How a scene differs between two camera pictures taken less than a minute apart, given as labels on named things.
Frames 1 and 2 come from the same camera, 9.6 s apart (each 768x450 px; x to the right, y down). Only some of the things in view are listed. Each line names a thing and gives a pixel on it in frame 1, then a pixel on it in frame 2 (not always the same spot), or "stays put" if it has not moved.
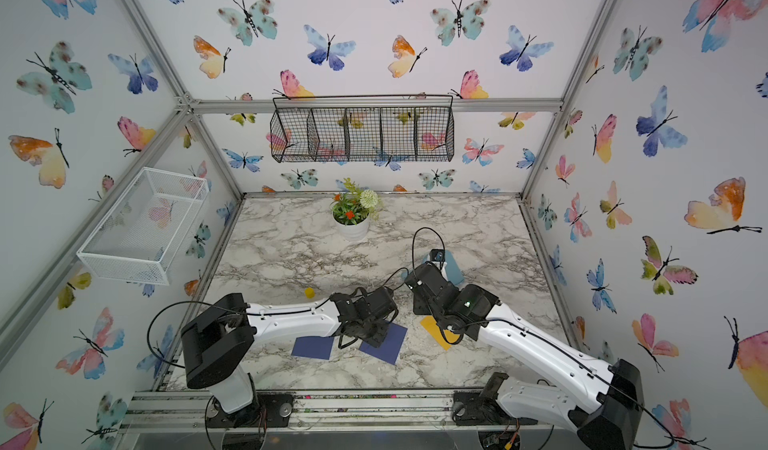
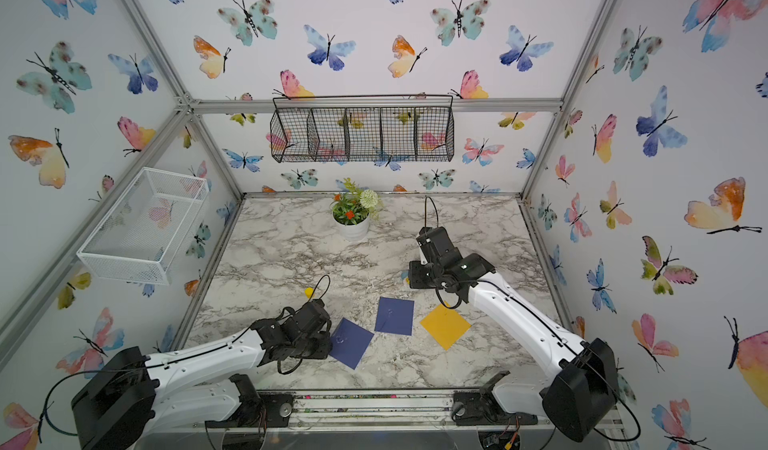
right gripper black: (418, 308) → (415, 268)
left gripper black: (376, 342) → (326, 345)
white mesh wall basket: (139, 237) stays put
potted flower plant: (352, 211) stays put
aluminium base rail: (382, 410) stays put
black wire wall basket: (362, 127) stays put
